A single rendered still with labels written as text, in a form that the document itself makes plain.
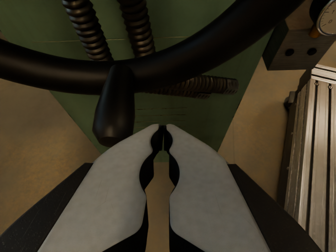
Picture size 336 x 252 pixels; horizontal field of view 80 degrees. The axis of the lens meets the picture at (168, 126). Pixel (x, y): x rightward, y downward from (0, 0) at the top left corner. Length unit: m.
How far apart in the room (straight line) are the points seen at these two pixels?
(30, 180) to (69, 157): 0.17
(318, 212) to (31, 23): 0.74
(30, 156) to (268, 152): 1.02
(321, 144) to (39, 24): 0.76
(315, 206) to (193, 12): 0.56
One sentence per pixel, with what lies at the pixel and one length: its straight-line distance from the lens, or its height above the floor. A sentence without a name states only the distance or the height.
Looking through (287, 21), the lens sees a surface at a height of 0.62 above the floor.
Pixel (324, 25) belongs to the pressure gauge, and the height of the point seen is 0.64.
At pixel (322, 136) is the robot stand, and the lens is 0.79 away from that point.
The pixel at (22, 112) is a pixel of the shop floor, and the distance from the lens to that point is 1.23.
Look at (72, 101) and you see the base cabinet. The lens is 0.53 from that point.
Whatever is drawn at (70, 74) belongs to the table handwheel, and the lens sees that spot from 0.17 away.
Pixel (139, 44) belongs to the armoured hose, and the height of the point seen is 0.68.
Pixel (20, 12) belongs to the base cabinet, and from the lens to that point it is 0.40.
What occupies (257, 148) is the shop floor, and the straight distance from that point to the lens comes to 0.95.
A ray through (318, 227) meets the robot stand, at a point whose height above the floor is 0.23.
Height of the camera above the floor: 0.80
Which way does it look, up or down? 60 degrees down
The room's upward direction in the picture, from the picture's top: 4 degrees counter-clockwise
